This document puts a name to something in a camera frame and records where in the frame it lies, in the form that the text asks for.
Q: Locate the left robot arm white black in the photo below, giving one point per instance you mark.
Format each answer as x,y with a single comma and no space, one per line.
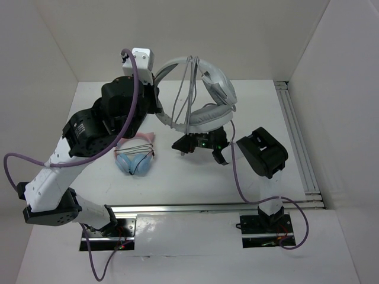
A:
50,199

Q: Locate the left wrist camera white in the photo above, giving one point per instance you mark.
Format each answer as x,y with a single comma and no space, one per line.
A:
144,59

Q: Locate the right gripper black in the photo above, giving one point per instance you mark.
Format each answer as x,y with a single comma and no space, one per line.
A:
186,144

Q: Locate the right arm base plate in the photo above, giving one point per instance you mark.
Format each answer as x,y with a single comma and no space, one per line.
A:
255,235

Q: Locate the aluminium rail front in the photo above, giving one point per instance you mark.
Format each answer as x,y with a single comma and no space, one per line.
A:
185,209

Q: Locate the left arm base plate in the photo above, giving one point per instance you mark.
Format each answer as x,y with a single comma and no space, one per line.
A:
122,237

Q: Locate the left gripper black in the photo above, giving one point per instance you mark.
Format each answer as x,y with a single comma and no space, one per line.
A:
153,91

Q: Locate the pink blue cat-ear headphones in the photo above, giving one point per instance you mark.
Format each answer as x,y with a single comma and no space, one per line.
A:
135,160

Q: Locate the grey white headphones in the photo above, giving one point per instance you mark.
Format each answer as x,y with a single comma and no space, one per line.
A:
220,88

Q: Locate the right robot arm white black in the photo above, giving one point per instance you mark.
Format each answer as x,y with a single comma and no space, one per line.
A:
264,154

